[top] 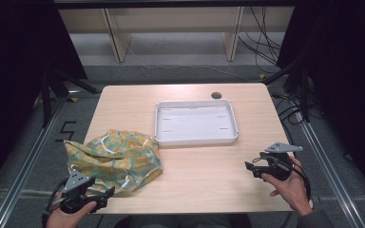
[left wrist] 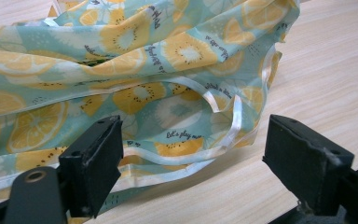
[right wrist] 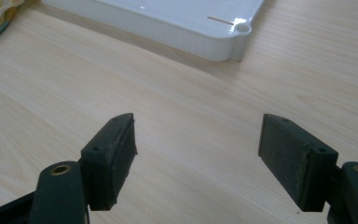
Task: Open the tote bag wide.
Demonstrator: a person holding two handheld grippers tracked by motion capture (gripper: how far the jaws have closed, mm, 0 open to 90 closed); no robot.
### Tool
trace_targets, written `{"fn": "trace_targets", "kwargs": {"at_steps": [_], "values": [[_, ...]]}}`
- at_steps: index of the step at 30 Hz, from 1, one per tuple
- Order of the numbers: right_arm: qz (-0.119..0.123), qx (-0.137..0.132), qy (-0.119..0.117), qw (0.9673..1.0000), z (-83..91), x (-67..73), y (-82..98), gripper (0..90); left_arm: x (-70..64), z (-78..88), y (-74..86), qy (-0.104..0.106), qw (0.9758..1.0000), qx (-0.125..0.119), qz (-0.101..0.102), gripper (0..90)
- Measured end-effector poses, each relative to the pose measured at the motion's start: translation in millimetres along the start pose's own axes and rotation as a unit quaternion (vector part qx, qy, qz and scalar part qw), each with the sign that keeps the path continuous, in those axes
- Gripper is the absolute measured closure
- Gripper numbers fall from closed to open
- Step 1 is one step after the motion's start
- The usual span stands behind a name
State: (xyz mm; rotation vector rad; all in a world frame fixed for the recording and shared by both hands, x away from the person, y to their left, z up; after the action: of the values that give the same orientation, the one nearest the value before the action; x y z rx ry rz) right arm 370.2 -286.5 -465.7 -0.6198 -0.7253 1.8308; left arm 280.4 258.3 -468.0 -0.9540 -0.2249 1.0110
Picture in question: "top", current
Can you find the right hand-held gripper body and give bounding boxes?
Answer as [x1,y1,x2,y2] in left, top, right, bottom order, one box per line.
[259,142,303,182]

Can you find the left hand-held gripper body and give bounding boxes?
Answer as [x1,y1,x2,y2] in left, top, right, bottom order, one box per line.
[60,170,96,214]

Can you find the green yellow patterned cloth bag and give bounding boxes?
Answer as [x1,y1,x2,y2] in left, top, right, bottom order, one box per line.
[64,128,164,196]

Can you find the white plastic tray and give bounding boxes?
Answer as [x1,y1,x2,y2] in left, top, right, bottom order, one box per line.
[153,99,240,148]

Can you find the person's right hand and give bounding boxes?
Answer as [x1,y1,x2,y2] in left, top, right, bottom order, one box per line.
[260,157,313,217]

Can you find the person's left hand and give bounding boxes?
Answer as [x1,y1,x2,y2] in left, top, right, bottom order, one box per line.
[46,198,98,228]

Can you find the black metal stand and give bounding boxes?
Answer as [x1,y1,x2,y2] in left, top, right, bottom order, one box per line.
[261,59,312,124]
[40,67,102,128]

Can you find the black curtain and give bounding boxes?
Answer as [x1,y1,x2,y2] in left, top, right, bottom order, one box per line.
[276,0,365,205]
[0,0,88,202]

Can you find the light wooden desk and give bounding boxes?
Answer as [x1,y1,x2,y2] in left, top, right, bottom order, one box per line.
[53,0,296,64]

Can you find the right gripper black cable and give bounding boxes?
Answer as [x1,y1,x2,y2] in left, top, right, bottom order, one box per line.
[259,152,313,203]

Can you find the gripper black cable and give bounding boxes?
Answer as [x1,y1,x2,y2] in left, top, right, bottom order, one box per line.
[42,178,69,217]
[259,152,313,203]

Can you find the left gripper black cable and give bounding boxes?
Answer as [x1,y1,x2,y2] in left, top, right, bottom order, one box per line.
[42,178,69,217]

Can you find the aluminium floor rail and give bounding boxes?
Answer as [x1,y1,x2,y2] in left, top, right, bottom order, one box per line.
[293,110,365,228]
[0,94,68,228]

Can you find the black floor cables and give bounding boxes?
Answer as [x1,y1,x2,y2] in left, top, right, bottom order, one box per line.
[271,91,323,126]

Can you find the hanging black cables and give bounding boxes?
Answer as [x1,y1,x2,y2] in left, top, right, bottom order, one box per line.
[237,6,283,74]

